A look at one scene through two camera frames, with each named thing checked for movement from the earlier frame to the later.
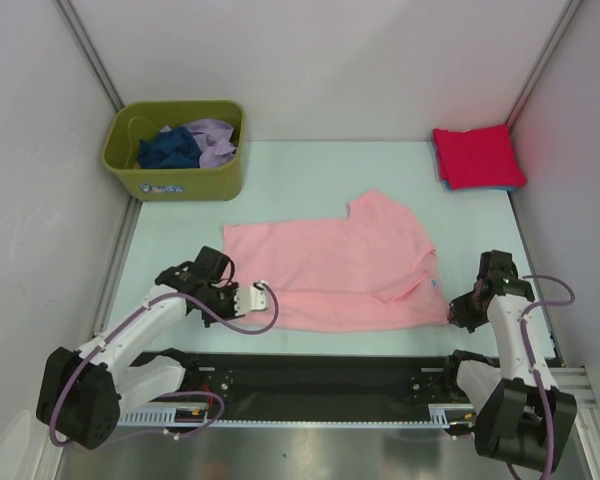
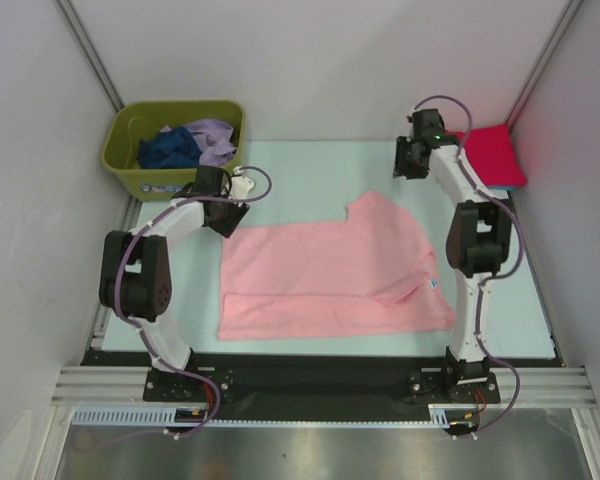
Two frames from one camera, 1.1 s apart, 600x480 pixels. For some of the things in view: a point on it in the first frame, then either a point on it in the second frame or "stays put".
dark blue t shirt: [171, 149] stays put
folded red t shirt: [478, 158] stays put
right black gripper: [459, 315] → [400, 165]
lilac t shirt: [214, 141] stays put
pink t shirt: [371, 269] stays put
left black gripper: [229, 289] → [227, 227]
